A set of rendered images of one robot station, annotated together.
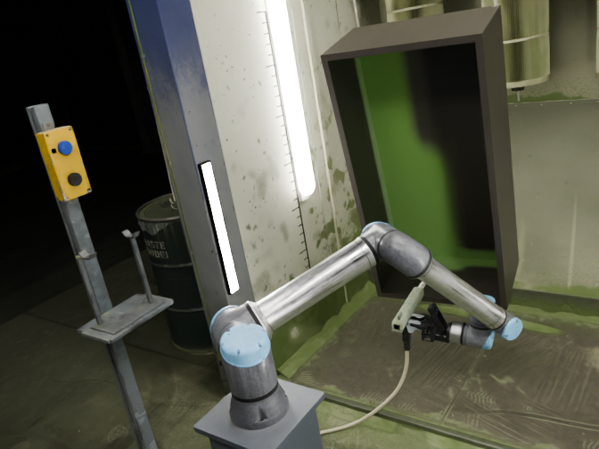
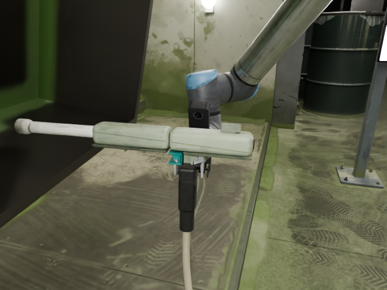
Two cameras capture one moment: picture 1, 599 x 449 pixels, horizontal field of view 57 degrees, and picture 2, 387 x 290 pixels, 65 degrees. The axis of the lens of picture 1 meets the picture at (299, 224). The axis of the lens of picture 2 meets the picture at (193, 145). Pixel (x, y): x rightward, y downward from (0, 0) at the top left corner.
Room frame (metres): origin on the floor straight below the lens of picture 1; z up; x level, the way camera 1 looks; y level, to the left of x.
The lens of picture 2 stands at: (2.25, 0.13, 0.74)
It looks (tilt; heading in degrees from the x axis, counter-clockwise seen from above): 21 degrees down; 249
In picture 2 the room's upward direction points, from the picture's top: straight up
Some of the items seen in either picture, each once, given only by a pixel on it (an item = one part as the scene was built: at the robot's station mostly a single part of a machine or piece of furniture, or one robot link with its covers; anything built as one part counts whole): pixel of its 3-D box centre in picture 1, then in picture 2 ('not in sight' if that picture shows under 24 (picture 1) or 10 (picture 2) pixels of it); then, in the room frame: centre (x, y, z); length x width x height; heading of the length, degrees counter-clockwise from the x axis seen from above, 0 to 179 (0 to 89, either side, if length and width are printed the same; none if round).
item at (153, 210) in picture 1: (184, 204); not in sight; (3.19, 0.66, 0.86); 0.54 x 0.54 x 0.01
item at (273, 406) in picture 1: (257, 395); not in sight; (1.47, 0.23, 0.69); 0.19 x 0.19 x 0.10
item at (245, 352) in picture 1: (247, 358); not in sight; (1.47, 0.23, 0.83); 0.17 x 0.15 x 0.18; 17
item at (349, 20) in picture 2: not in sight; (340, 64); (-0.09, -2.11, 0.44); 0.59 x 0.58 x 0.89; 67
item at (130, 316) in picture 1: (118, 279); not in sight; (1.99, 0.73, 0.95); 0.26 x 0.15 x 0.32; 142
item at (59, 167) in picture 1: (64, 163); not in sight; (2.05, 0.82, 1.42); 0.12 x 0.06 x 0.26; 142
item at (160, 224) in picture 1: (200, 268); not in sight; (3.19, 0.66, 0.44); 0.59 x 0.58 x 0.89; 33
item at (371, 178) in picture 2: not in sight; (358, 176); (0.89, -0.92, 0.01); 0.20 x 0.20 x 0.01; 52
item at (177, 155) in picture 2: not in sight; (177, 155); (2.08, -0.39, 0.51); 0.04 x 0.03 x 0.02; 58
